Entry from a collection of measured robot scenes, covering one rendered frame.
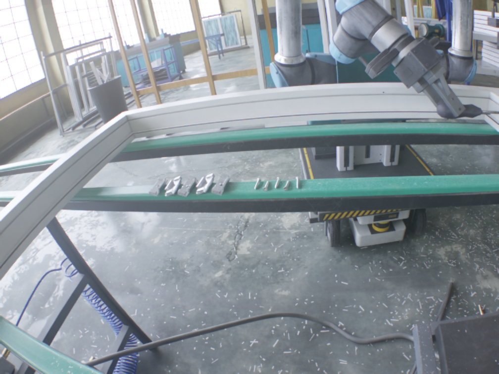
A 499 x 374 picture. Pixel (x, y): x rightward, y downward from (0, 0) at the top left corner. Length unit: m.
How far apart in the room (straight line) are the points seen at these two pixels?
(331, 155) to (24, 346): 1.55
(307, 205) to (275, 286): 0.97
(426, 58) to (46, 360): 0.71
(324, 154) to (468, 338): 1.26
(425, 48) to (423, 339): 0.56
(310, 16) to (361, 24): 3.54
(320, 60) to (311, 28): 3.12
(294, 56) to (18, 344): 1.05
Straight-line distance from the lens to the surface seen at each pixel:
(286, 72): 1.04
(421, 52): 0.55
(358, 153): 1.53
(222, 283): 1.44
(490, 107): 0.80
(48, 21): 9.23
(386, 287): 1.38
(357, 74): 1.29
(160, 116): 0.79
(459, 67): 1.31
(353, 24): 0.62
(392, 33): 0.58
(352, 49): 0.67
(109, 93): 4.50
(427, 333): 0.64
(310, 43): 4.20
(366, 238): 1.42
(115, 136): 0.80
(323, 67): 1.10
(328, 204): 0.43
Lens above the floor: 1.11
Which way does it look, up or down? 33 degrees down
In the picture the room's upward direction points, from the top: 12 degrees counter-clockwise
